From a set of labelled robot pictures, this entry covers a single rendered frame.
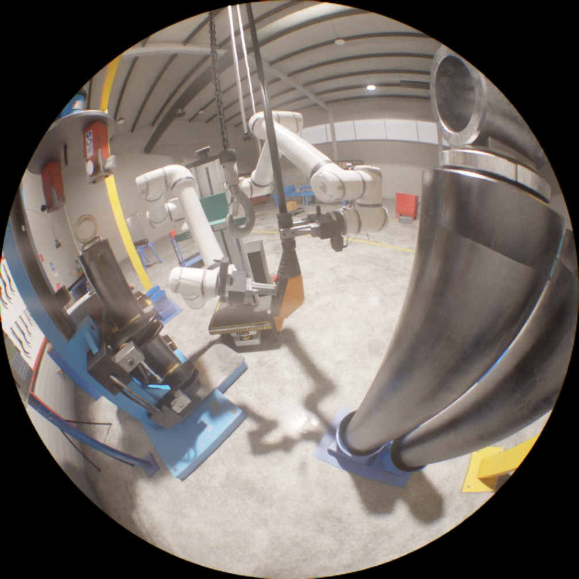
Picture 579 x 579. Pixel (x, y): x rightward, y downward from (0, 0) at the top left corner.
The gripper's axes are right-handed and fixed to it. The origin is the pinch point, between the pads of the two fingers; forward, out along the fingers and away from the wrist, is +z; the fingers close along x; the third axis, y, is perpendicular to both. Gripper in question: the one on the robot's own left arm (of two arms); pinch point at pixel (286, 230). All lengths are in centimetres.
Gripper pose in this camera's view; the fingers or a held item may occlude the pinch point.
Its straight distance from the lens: 54.2
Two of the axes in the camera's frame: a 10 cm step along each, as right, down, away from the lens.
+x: 1.8, 5.4, -8.3
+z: -9.8, 2.1, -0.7
